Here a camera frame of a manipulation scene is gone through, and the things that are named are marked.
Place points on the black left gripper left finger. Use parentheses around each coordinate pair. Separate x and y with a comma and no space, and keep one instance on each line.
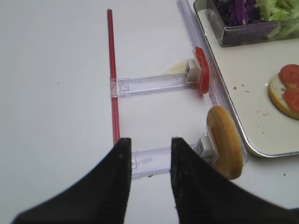
(100,197)

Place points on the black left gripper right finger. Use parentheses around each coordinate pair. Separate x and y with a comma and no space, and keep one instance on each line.
(203,196)

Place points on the white pusher block tomato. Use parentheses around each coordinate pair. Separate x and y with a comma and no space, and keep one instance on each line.
(192,72)

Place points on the standing tomato slices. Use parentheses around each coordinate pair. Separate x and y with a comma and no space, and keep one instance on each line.
(203,83)

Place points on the lower tomato slice on bun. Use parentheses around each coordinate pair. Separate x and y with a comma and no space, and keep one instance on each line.
(291,97)

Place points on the tomato slice on bun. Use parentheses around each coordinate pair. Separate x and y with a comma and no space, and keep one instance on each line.
(291,97)
(289,75)

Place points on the upper tomato slice on bun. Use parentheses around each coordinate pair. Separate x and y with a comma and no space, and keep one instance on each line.
(289,75)

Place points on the green lettuce leaves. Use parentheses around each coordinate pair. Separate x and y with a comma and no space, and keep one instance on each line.
(285,13)

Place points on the white pusher block bun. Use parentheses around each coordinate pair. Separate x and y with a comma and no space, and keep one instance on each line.
(207,148)

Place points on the standing bun half left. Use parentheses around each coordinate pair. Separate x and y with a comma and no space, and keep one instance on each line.
(228,142)

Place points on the left red strip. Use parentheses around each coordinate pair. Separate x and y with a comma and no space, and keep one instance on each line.
(114,70)

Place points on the bottom bun on tray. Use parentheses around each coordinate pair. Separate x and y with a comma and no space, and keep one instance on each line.
(276,91)

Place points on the cream metal serving tray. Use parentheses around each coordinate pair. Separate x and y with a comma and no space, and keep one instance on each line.
(246,71)

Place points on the clear plastic salad container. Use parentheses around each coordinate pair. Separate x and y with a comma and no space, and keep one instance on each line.
(239,35)

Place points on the purple cabbage leaves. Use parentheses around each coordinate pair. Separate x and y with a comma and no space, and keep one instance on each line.
(238,12)

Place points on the clear rail lower left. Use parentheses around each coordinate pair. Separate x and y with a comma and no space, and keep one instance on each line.
(151,162)

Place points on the clear rail upper left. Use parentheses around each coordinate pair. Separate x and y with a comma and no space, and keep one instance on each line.
(124,87)

